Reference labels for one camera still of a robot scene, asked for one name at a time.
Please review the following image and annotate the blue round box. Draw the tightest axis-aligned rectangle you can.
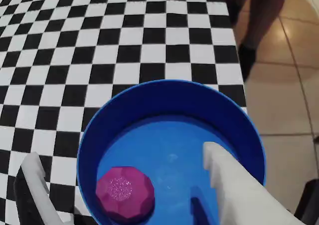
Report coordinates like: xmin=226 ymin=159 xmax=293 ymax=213
xmin=76 ymin=79 xmax=267 ymax=225

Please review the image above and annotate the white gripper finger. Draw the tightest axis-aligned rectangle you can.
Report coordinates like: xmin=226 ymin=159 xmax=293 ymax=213
xmin=203 ymin=141 xmax=304 ymax=225
xmin=13 ymin=151 xmax=75 ymax=225

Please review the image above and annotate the pink faceted ball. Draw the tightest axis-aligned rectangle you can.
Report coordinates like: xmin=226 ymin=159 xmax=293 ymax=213
xmin=96 ymin=166 xmax=156 ymax=222

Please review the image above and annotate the person leg with dark sock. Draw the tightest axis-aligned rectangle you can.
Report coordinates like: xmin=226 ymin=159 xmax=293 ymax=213
xmin=224 ymin=0 xmax=287 ymax=83

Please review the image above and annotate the black white checkered mat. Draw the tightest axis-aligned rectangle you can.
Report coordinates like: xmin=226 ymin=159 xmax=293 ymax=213
xmin=0 ymin=0 xmax=249 ymax=225

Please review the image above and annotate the black chair part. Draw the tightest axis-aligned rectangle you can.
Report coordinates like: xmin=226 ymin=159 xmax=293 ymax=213
xmin=294 ymin=179 xmax=319 ymax=223

